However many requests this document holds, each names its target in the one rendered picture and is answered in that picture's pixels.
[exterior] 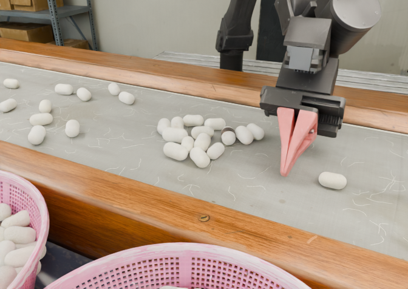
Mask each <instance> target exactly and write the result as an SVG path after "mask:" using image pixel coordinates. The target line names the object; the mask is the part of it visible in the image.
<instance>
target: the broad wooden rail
mask: <svg viewBox="0 0 408 289"><path fill-rule="evenodd" d="M0 62H3V63H10V64H16V65H20V66H27V67H33V68H37V69H44V70H50V71H54V72H61V73H67V74H71V75H78V76H81V77H88V78H95V79H98V80H105V81H111V82H115V83H121V84H128V85H132V86H138V87H145V88H149V89H155V90H162V91H166V92H172V93H177V94H183V95H189V96H194V97H200V98H206V99H210V100H217V101H223V102H227V103H234V104H240V105H244V106H250V107H257V108H260V105H259V103H260V92H261V90H262V86H273V87H276V83H277V79H278V77H277V76H269V75H261V74H256V73H248V72H239V71H235V70H226V69H216V68H212V67H205V66H196V65H192V64H183V63H175V62H170V61H162V60H157V59H149V58H141V57H136V56H128V55H120V54H115V53H107V52H99V51H94V50H86V49H77V48H73V47H64V46H56V45H51V44H43V43H38V42H30V41H21V40H17V39H8V38H0ZM332 96H337V97H343V98H345V99H346V103H345V111H344V118H343V122H342V123H345V124H352V125H356V126H362V127H366V128H372V129H379V130H383V131H389V132H396V133H400V134H406V135H408V95H401V94H397V93H388V92H380V91H375V90H367V89H358V88H354V87H345V86H337V85H335V88H334V91H333V95H332Z"/></svg>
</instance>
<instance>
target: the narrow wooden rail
mask: <svg viewBox="0 0 408 289"><path fill-rule="evenodd" d="M0 170H1V171H6V172H10V173H12V174H15V175H18V176H20V177H22V178H24V179H26V180H27V181H29V182H30V183H31V184H33V185H34V186H35V187H36V188H37V189H38V190H39V192H40V193H41V194H42V196H43V197H44V200H45V202H46V205H47V209H48V212H49V233H48V237H47V241H48V242H51V243H54V244H55V245H58V246H60V247H63V248H65V249H67V250H70V251H73V252H74V253H77V254H79V255H82V256H84V257H86V258H89V259H92V260H97V259H99V258H102V257H105V256H108V255H110V254H114V253H117V252H120V251H123V250H128V249H131V248H136V247H142V246H145V245H153V244H159V243H178V242H183V243H203V244H208V245H216V246H220V247H225V248H230V249H233V250H237V251H241V252H243V253H247V254H250V255H252V256H255V257H258V258H260V259H262V260H265V261H267V262H269V263H271V264H273V265H275V266H277V267H279V268H281V269H283V270H284V271H286V272H288V273H290V274H291V275H293V276H294V277H296V278H297V279H299V280H300V281H302V282H303V283H304V284H306V285H307V286H309V287H310V288H311V289H408V261H406V260H403V259H399V258H397V257H393V256H389V255H386V254H383V253H379V252H376V251H372V250H369V249H366V248H362V247H360V246H356V245H352V244H349V243H345V242H342V241H339V240H336V239H332V238H329V237H325V236H322V235H319V234H315V233H311V232H309V231H305V230H302V229H299V228H295V227H292V226H288V225H285V224H282V223H278V222H275V221H272V220H268V219H264V218H261V217H258V216H254V215H252V214H248V213H245V212H241V211H238V210H235V209H231V208H227V207H225V206H221V205H217V204H215V203H211V202H207V201H204V200H200V199H197V198H194V197H191V196H188V195H184V194H181V193H177V192H174V191H170V190H168V189H164V188H160V187H158V186H154V185H150V184H147V183H143V182H139V181H137V180H133V179H131V178H127V177H123V176H120V175H116V174H113V173H110V172H107V171H103V170H100V169H97V168H93V167H90V166H86V165H82V164H80V163H76V162H74V161H70V160H66V159H63V158H59V157H56V156H53V155H49V154H46V153H43V152H39V151H36V150H33V149H29V148H25V147H23V146H19V145H17V144H13V143H9V142H6V141H2V140H0Z"/></svg>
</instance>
